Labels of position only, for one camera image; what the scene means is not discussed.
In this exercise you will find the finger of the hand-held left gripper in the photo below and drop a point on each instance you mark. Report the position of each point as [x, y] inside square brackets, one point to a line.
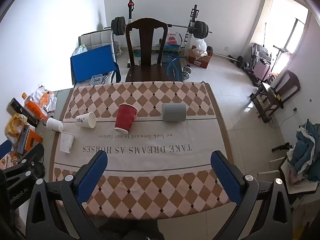
[5, 148]
[26, 160]

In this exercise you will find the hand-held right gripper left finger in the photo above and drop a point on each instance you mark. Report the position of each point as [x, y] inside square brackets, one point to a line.
[91, 177]

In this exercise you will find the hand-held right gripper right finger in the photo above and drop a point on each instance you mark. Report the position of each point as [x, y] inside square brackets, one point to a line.
[226, 177]

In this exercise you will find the red ribbed paper cup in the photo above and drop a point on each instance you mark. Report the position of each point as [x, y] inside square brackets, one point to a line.
[125, 118]

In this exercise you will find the grey ribbed cup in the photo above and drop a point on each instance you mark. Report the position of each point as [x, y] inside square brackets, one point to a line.
[174, 112]

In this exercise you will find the white paper cup with print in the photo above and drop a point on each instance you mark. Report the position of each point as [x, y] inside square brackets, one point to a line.
[86, 120]

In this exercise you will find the colourful printed packet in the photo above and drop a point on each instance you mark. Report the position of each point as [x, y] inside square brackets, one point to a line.
[6, 162]

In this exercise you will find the grey flat device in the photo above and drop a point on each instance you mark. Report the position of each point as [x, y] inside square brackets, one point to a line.
[23, 140]

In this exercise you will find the yellow plastic bag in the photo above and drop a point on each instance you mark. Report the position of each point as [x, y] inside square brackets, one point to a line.
[15, 127]

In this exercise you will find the orange box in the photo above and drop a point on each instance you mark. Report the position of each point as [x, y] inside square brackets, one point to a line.
[35, 138]

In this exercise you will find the long black box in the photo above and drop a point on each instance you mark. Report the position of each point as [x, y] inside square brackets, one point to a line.
[23, 112]

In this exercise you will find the orange drink bottle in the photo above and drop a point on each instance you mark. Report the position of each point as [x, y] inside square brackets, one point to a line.
[33, 106]

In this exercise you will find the checkered tablecloth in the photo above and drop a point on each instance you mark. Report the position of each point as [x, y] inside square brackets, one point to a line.
[152, 161]

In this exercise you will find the black tool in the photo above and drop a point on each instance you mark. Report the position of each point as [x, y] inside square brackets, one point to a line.
[282, 147]

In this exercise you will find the crumpled white and orange wrapper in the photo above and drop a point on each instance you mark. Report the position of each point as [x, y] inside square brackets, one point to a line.
[45, 97]

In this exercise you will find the small white table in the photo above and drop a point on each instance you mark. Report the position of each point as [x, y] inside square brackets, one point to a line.
[300, 190]

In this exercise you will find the pile of blue clothes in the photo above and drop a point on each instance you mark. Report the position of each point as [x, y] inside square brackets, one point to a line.
[306, 152]

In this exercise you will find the clear plastic container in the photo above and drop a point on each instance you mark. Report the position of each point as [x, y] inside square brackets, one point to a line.
[98, 80]

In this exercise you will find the dark wooden chair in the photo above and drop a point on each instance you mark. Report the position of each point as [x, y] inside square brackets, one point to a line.
[280, 90]
[147, 42]

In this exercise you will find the chrome dumbbell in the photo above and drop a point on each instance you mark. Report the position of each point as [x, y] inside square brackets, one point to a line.
[187, 72]

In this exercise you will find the blue board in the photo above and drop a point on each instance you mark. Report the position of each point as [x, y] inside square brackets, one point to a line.
[90, 62]

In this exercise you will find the small barbell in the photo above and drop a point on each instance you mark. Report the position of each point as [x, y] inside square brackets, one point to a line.
[236, 60]

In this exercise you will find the red cardboard box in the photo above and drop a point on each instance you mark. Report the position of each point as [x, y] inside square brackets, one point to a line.
[200, 61]

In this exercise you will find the clear plastic bag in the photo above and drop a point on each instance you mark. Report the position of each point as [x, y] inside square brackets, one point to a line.
[80, 50]

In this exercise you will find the white plastic bag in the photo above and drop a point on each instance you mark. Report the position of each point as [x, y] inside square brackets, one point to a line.
[201, 45]

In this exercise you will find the white padded chair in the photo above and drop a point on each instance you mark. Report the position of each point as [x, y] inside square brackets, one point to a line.
[98, 38]

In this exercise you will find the pink printed plastic bag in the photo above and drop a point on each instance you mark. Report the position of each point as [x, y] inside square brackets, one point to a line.
[172, 40]

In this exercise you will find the barbell with black plates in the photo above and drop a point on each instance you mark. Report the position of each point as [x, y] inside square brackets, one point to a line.
[119, 26]

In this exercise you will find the white weight rack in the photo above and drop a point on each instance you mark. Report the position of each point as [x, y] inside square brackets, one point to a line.
[192, 17]

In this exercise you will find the bright window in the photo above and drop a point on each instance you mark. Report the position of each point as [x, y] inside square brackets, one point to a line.
[287, 25]

